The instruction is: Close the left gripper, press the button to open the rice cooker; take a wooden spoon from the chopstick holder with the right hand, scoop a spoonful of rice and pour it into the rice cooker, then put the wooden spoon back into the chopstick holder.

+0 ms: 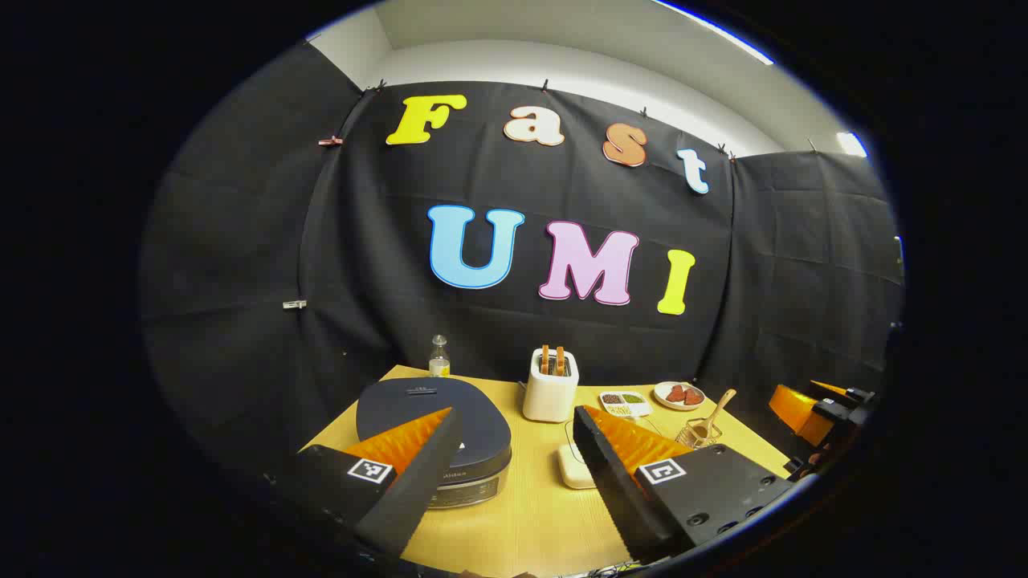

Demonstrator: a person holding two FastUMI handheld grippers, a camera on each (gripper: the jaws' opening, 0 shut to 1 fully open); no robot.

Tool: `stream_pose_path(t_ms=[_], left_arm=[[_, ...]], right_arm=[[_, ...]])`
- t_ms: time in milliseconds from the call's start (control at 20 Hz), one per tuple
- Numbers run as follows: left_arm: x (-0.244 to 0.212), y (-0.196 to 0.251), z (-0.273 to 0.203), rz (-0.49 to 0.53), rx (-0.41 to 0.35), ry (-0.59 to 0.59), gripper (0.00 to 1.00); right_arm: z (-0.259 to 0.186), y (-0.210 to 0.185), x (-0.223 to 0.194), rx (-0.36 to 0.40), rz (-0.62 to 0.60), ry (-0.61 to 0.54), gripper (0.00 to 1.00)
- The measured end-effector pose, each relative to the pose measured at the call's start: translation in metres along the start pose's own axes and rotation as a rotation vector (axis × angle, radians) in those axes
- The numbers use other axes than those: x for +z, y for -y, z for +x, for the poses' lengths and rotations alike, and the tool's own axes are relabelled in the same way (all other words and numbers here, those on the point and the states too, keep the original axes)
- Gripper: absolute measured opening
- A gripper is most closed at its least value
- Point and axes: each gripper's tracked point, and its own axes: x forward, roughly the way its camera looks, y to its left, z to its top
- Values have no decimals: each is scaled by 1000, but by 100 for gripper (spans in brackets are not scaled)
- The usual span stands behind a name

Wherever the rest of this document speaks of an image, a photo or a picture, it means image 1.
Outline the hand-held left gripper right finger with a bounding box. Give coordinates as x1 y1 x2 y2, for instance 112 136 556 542
573 405 796 564

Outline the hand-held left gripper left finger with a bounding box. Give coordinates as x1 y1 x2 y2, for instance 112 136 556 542
269 407 465 560

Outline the white rice container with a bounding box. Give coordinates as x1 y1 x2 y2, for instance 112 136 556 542
558 444 597 490

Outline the dark lidded rice cooker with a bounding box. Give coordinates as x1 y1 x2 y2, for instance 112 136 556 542
356 377 513 510

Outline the wooden spoon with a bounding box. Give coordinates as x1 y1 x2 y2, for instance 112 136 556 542
692 389 737 441

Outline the clear wire chopstick holder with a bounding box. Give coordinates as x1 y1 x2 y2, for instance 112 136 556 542
675 417 723 449

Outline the white divided bean dish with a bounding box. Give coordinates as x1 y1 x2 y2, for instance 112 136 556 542
598 391 653 419

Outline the round white plate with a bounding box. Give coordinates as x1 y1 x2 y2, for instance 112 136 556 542
654 381 707 411

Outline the white toaster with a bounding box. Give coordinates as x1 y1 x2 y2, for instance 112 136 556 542
522 348 580 424

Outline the black backdrop cloth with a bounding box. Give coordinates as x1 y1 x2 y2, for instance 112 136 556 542
138 40 907 482

